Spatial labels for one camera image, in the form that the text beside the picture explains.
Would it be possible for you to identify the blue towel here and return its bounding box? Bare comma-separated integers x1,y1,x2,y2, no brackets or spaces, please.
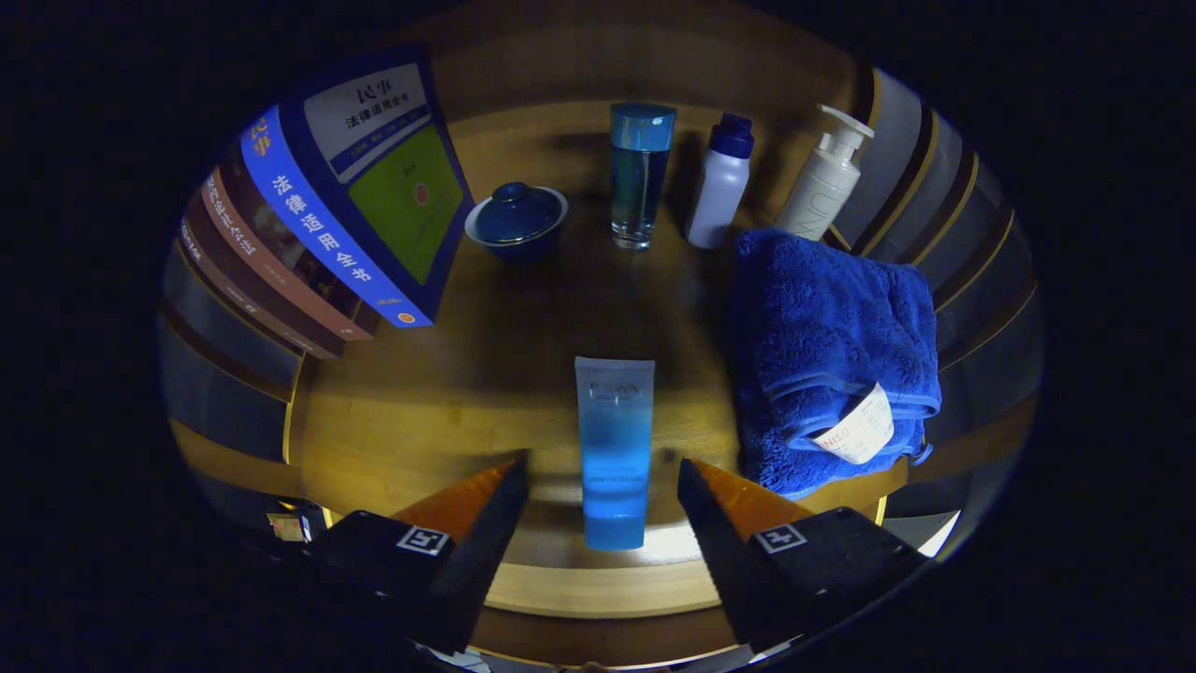
732,227,943,501

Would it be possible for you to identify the wooden drawer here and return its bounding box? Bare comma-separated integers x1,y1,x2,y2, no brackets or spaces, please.
467,612,744,668

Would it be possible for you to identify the blue lidded teacup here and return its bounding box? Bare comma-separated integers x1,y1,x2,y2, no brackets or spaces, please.
464,181,569,263

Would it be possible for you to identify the dark brown book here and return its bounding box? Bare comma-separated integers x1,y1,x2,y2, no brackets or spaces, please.
179,201,347,361

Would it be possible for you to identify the white pump bottle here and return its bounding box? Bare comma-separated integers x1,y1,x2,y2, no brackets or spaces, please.
774,104,876,242

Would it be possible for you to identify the teal glass bottle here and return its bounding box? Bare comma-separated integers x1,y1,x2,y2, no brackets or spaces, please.
610,102,677,251

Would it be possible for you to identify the blue cosmetic tube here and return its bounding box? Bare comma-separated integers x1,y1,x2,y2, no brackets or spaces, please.
574,356,657,551

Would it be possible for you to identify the wooden countertop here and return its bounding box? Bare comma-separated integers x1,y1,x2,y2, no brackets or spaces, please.
285,98,912,618

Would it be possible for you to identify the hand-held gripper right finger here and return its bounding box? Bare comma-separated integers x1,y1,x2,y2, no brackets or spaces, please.
676,457,928,653

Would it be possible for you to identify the reddish brown book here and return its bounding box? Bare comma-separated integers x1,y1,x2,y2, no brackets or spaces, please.
201,154,382,342

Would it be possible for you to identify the white bottle with blue cap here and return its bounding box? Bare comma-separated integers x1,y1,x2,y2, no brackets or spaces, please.
685,113,755,251

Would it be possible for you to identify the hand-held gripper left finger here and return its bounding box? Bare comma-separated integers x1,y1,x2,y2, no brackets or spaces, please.
304,455,531,655

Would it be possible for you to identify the wooden cabinet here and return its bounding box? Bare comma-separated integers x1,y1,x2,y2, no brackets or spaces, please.
159,0,1045,668

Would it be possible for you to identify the blue book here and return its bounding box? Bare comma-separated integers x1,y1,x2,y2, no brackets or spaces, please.
240,47,475,328

